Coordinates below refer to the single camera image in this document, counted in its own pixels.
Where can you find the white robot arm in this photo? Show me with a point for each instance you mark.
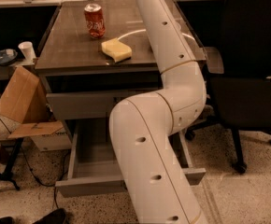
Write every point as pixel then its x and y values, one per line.
pixel 140 126

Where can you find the grey drawer cabinet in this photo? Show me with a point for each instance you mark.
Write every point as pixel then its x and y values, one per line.
pixel 73 62

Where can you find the grey middle drawer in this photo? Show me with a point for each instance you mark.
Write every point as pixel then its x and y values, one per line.
pixel 86 105

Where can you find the grey open bottom drawer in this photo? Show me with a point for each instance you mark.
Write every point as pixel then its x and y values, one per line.
pixel 93 168

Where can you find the red soda can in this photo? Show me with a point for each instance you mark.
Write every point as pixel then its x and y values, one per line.
pixel 94 20

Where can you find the yellow sponge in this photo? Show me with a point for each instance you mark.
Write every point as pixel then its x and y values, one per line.
pixel 117 50

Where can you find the black office chair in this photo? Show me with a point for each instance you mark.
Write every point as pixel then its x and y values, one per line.
pixel 239 82

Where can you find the brown cardboard box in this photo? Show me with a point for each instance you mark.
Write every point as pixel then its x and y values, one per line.
pixel 24 101

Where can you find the white paper cup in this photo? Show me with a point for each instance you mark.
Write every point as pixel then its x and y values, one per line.
pixel 27 50

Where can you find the black shoe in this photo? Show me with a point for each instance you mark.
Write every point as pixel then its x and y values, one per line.
pixel 57 216
pixel 6 220

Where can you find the dark round dish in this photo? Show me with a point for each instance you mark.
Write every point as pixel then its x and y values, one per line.
pixel 8 57

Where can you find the low side shelf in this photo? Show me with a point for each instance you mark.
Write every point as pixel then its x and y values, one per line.
pixel 7 71

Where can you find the black metal stand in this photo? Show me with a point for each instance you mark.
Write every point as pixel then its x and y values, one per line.
pixel 8 160

